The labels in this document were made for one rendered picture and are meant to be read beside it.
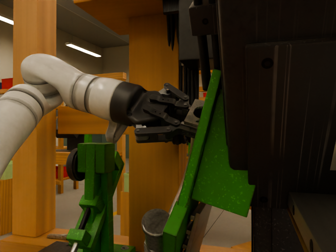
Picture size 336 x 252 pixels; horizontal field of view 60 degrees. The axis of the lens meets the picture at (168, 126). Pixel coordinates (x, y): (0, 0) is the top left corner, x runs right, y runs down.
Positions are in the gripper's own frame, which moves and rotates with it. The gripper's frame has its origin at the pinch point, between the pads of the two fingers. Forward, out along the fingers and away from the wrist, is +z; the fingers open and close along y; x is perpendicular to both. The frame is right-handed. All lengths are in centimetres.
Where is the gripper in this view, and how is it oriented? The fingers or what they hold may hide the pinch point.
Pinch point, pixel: (195, 122)
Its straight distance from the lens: 48.3
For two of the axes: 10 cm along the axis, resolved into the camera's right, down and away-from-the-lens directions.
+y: 3.8, -6.9, 6.1
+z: 9.2, 2.6, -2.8
